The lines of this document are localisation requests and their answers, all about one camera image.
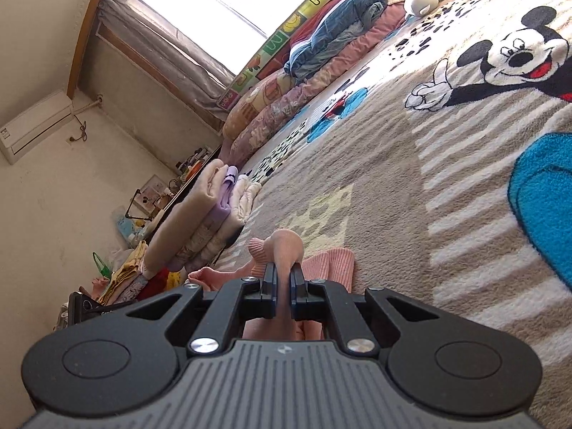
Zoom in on white floral folded garment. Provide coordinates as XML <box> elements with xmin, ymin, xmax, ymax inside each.
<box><xmin>178</xmin><ymin>173</ymin><xmax>265</xmax><ymax>270</ymax></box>

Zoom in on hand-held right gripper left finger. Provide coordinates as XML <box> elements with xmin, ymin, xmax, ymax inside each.
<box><xmin>127</xmin><ymin>261</ymin><xmax>280</xmax><ymax>358</ymax></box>

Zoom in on pink sweatshirt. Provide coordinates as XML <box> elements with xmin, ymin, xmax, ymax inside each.
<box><xmin>188</xmin><ymin>228</ymin><xmax>357</xmax><ymax>343</ymax></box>

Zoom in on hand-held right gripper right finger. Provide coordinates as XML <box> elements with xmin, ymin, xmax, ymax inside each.
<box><xmin>290</xmin><ymin>265</ymin><xmax>441</xmax><ymax>356</ymax></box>

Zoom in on orange cartoon pillow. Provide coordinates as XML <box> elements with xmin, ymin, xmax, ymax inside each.
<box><xmin>221</xmin><ymin>68</ymin><xmax>296</xmax><ymax>142</ymax></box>

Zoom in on white air conditioner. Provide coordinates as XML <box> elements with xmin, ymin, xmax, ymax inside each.
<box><xmin>0</xmin><ymin>88</ymin><xmax>75</xmax><ymax>167</ymax></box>

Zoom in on red folded knit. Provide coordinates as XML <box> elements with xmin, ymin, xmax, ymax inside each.
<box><xmin>142</xmin><ymin>267</ymin><xmax>171</xmax><ymax>299</ymax></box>

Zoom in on green mesh bag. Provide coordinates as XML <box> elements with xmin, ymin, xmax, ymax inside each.
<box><xmin>92</xmin><ymin>251</ymin><xmax>113</xmax><ymax>281</ymax></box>

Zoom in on purple folded garment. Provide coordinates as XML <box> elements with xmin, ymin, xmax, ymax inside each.
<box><xmin>196</xmin><ymin>164</ymin><xmax>241</xmax><ymax>234</ymax></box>

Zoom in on cluttered dark desk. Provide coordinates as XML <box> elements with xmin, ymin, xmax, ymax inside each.
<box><xmin>126</xmin><ymin>144</ymin><xmax>221</xmax><ymax>238</ymax></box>

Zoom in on pink quilt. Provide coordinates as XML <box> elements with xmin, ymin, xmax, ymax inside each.
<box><xmin>307</xmin><ymin>1</ymin><xmax>410</xmax><ymax>95</ymax></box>

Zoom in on pale yellow folded cloths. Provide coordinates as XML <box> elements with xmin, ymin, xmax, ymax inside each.
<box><xmin>97</xmin><ymin>240</ymin><xmax>149</xmax><ymax>303</ymax></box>

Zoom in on window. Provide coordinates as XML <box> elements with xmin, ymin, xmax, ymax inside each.
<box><xmin>120</xmin><ymin>0</ymin><xmax>341</xmax><ymax>78</ymax></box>

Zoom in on grey floral folded garment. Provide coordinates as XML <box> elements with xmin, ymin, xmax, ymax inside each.
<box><xmin>120</xmin><ymin>272</ymin><xmax>149</xmax><ymax>303</ymax></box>

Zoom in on patterned pillows row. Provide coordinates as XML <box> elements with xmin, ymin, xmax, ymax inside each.
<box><xmin>216</xmin><ymin>0</ymin><xmax>395</xmax><ymax>111</ymax></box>

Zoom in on white plush toy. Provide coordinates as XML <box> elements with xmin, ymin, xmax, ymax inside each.
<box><xmin>403</xmin><ymin>0</ymin><xmax>453</xmax><ymax>17</ymax></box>

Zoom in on blue striped folded quilt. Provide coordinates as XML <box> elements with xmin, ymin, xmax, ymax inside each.
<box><xmin>285</xmin><ymin>0</ymin><xmax>388</xmax><ymax>84</ymax></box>

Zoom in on wall socket with cable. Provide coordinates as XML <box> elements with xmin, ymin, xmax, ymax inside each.
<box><xmin>66</xmin><ymin>93</ymin><xmax>104</xmax><ymax>147</ymax></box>

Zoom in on cartoon mouse printed blanket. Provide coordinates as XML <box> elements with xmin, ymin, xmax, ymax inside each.
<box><xmin>214</xmin><ymin>0</ymin><xmax>572</xmax><ymax>412</ymax></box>

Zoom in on grey curtain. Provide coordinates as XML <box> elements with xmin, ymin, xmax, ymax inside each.
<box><xmin>95</xmin><ymin>0</ymin><xmax>241</xmax><ymax>122</ymax></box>

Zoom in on folded beige and purple clothes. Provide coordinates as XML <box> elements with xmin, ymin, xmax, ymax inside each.
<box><xmin>147</xmin><ymin>158</ymin><xmax>232</xmax><ymax>270</ymax></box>

